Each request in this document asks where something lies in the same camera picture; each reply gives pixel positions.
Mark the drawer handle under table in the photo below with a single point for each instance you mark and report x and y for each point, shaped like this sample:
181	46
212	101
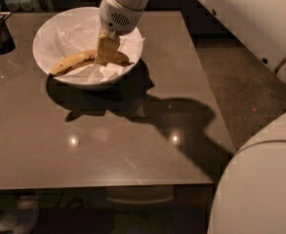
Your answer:
140	195

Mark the white bowl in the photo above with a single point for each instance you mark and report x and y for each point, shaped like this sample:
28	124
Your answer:
51	49

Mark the white crumpled paper liner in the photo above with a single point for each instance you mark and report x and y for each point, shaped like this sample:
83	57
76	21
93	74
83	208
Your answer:
74	33

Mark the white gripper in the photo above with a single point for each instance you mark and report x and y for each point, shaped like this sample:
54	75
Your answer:
118	15

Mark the dark cabinet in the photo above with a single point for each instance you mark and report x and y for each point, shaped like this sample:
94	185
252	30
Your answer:
198	20

